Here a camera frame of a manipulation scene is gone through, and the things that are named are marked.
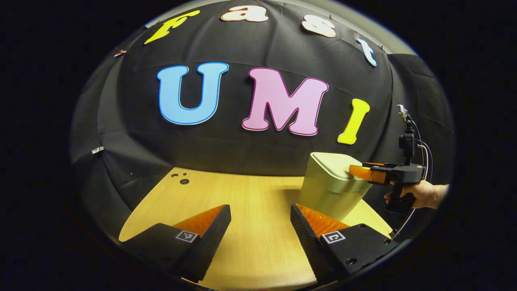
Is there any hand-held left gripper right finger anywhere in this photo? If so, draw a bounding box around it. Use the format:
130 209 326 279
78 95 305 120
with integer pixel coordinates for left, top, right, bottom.
290 203 398 283

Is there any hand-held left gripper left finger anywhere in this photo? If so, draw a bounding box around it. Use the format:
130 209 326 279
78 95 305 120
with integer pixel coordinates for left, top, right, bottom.
119 204 232 283

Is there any light green desktop garbage bin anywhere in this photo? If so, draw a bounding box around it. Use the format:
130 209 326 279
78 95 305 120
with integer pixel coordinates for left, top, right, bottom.
298 152 373 222

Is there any wooden desktop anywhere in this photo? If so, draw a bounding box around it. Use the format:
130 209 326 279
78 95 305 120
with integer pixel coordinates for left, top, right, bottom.
118 167 394 291

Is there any black backdrop cloth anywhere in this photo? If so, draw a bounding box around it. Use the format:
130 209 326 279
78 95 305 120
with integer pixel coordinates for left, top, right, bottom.
69 0 457 243

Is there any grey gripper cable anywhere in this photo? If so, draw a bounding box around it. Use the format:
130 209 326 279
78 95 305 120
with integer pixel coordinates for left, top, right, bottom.
391 139 433 239

